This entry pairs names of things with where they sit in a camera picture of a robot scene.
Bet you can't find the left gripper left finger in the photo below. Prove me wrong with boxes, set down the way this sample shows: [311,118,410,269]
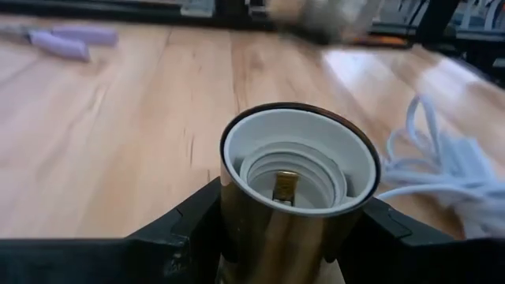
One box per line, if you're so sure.
[0,177,222,284]

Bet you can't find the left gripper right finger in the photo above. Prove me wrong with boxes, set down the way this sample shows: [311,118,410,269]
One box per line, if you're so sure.
[341,196,505,284]

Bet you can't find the white lightbulb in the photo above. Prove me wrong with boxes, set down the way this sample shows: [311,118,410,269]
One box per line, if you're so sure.
[266,0,382,45]

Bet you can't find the orange pen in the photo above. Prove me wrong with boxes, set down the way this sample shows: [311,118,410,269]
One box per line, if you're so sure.
[349,35,413,48]

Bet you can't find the white power cord with switch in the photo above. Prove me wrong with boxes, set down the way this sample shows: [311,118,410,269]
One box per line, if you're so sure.
[376,94,505,240]

